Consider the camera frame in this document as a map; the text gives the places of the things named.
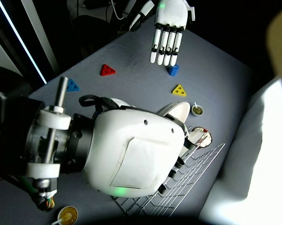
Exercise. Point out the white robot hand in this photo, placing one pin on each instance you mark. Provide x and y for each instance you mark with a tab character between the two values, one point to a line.
131	145
171	14

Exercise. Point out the white plate leaves and script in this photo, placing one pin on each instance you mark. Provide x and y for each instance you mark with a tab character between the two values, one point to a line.
178	111

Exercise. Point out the blue hexagonal block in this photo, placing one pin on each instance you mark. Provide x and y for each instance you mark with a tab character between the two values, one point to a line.
173	70

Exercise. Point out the grey table cloth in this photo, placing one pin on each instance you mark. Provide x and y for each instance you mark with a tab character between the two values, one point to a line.
136	82

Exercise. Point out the yellow triangle block three holes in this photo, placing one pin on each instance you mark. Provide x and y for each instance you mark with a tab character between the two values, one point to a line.
179	92

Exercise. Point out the small white blue toy bowl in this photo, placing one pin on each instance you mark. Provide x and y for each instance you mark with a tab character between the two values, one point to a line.
197	113

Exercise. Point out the toy cupcake with strawberries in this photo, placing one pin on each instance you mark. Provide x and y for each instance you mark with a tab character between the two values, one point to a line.
205	138

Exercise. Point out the small white spoon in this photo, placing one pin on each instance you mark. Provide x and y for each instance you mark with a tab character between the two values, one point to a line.
61	220
196	106

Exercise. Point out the red triangle block three holes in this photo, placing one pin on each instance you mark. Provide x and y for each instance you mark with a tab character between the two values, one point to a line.
107	71

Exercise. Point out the blue triangle block three holes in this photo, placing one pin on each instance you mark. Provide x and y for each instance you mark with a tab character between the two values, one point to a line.
73	87

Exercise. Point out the small cup with yellow filling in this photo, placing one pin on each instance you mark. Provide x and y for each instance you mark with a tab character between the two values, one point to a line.
69	215

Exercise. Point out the blurry tan object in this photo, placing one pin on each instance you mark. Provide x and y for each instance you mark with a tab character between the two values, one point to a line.
280	42

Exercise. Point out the white backdrop sheet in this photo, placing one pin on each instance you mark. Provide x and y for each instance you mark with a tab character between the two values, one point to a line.
260	152

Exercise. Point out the white light strip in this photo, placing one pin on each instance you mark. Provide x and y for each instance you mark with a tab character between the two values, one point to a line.
21	44

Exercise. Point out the white panel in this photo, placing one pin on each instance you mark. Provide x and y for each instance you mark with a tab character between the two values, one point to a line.
2	54

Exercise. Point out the white post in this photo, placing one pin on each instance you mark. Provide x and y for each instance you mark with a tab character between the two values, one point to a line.
41	37

